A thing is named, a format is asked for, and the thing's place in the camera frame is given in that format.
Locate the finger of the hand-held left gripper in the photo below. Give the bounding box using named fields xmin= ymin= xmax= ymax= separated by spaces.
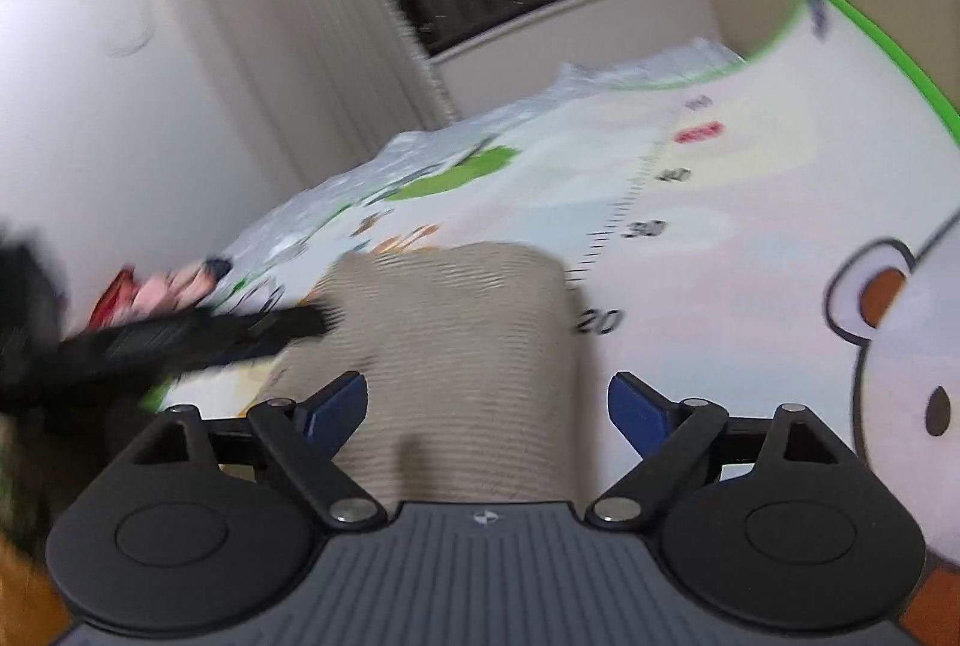
xmin=60 ymin=304 xmax=331 ymax=386

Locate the pile of pink red clothes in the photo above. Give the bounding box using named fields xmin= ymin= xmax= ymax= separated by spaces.
xmin=88 ymin=256 xmax=235 ymax=332

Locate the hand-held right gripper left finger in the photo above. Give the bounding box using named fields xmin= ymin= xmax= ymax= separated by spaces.
xmin=133 ymin=370 xmax=385 ymax=528

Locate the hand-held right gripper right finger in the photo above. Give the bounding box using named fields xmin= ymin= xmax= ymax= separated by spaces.
xmin=585 ymin=370 xmax=841 ymax=528

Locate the beige curtain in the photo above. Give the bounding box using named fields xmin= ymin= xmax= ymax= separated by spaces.
xmin=180 ymin=0 xmax=458 ymax=197

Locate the beige striped sweater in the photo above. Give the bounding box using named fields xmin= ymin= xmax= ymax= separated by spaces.
xmin=274 ymin=241 xmax=601 ymax=504

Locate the cartoon animal play mat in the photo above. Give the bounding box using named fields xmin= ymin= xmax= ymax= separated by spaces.
xmin=0 ymin=0 xmax=960 ymax=646

